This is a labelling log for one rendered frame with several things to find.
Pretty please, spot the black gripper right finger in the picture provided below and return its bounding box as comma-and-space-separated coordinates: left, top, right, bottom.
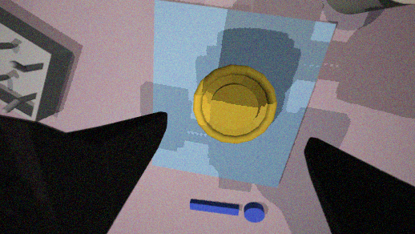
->
304, 137, 415, 234

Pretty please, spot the light blue flat mat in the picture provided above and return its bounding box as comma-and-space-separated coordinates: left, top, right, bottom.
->
152, 0, 336, 188

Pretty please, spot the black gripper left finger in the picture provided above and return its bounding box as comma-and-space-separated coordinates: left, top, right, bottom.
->
0, 111, 167, 234

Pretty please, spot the yellow plate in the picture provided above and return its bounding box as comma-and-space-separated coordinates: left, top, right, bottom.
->
193, 64, 277, 143

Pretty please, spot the grey dish rack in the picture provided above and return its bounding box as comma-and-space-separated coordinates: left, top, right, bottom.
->
0, 7, 73, 122

